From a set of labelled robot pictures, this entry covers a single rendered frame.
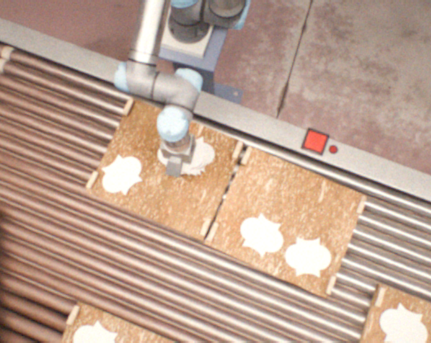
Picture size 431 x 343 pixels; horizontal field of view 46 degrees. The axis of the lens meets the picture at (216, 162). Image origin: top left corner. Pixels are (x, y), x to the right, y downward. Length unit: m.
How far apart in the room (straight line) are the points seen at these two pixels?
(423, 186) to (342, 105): 1.12
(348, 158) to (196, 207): 0.52
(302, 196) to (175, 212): 0.41
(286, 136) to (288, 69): 1.15
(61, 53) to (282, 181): 0.89
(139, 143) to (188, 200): 0.25
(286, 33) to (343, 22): 0.33
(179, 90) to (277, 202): 0.54
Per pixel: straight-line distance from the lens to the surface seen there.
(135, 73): 1.32
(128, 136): 1.70
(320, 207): 1.65
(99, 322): 1.63
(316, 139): 1.71
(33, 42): 1.95
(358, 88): 2.85
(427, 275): 1.73
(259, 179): 1.64
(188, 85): 1.30
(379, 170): 1.74
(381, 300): 1.64
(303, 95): 2.77
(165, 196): 1.64
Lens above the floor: 2.53
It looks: 75 degrees down
